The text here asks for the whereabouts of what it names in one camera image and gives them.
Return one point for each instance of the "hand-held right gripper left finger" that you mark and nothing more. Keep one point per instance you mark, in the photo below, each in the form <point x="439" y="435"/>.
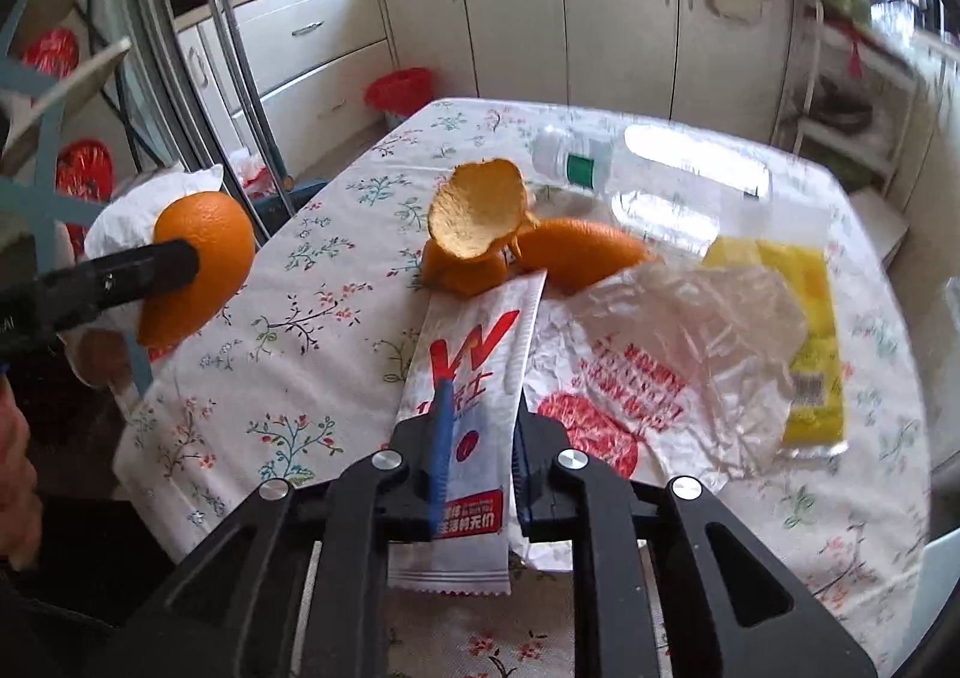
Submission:
<point x="442" y="453"/>

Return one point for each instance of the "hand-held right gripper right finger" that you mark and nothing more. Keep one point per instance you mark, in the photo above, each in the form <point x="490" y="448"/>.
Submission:
<point x="523" y="490"/>

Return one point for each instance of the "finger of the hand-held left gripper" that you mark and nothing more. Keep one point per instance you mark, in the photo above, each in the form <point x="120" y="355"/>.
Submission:
<point x="127" y="277"/>

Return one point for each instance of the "rounded orange peel half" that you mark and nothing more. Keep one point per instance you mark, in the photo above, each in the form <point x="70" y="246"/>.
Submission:
<point x="214" y="235"/>

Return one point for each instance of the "white red snack wrapper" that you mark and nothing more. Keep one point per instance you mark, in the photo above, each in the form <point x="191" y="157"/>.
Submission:
<point x="480" y="348"/>

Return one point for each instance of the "small orange peel piece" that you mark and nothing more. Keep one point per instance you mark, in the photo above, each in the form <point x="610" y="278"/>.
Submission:
<point x="457" y="277"/>

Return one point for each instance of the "person's left hand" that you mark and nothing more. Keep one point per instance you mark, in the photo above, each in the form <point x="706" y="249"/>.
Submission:
<point x="15" y="475"/>

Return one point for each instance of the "red paper decoration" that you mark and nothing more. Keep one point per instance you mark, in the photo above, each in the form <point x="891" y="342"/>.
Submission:
<point x="82" y="168"/>
<point x="49" y="52"/>

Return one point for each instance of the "floral tablecloth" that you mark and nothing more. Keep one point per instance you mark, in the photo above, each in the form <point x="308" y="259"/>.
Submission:
<point x="300" y="363"/>

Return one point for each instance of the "crumpled red-print plastic bag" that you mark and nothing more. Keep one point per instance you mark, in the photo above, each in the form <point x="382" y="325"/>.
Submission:
<point x="675" y="348"/>

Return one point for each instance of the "metal pole with blue clamp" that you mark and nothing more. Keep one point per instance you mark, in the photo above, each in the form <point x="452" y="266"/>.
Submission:
<point x="236" y="63"/>

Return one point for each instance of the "long orange peel piece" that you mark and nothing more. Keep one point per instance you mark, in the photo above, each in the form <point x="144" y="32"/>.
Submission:
<point x="585" y="250"/>

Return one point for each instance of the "cup-shaped orange peel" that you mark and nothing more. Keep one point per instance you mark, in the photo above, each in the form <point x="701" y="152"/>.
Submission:
<point x="472" y="205"/>

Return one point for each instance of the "clear plastic water bottle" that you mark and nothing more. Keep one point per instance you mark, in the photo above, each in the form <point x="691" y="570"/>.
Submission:
<point x="577" y="160"/>

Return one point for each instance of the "bin with red liner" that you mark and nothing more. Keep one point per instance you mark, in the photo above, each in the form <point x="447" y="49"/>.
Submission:
<point x="397" y="93"/>

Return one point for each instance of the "yellow plastic packet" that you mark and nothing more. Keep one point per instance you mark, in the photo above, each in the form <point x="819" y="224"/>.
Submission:
<point x="814" y="318"/>

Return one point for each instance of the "white kitchen cabinet run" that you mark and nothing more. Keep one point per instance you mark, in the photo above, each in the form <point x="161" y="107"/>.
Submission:
<point x="525" y="18"/>

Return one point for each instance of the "white shelf rack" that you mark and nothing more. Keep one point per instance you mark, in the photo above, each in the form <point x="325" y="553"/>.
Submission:
<point x="847" y="108"/>

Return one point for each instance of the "blue frame folding rack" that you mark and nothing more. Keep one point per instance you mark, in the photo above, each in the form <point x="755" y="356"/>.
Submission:
<point x="37" y="85"/>

